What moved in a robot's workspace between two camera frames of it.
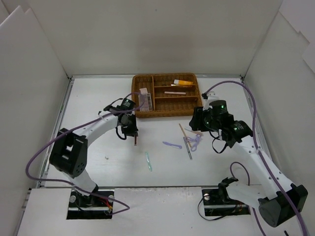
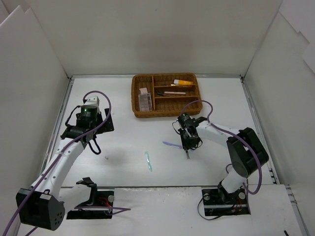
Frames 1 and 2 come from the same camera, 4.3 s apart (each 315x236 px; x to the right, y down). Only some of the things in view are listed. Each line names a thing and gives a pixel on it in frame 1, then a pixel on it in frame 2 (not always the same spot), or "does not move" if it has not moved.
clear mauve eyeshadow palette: (147, 105) does not move
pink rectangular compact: (143, 91) does not move
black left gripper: (130, 131) -> (106, 120)
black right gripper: (196, 120) -> (188, 142)
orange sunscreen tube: (181, 82) does not move
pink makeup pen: (174, 93) does not move
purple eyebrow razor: (179, 147) does not move
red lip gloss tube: (136, 141) -> (163, 94)
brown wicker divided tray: (165, 95) does not move
